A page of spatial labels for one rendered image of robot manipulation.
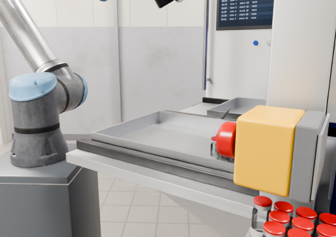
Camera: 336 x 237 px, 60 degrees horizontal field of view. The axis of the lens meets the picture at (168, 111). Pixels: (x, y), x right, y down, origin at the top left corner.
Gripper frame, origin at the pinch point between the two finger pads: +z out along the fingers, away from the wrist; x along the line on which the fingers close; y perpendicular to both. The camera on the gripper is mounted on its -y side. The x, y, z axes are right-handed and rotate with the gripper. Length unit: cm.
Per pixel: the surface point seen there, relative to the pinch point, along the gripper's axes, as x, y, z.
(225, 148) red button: -9.5, 1.7, 39.0
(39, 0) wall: -74, -77, -286
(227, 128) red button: -8.2, 2.6, 37.6
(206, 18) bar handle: 24, -52, -60
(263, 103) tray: 16, -55, -4
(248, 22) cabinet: 38, -57, -48
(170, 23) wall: 34, -144, -219
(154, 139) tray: -19.6, -23.5, 11.5
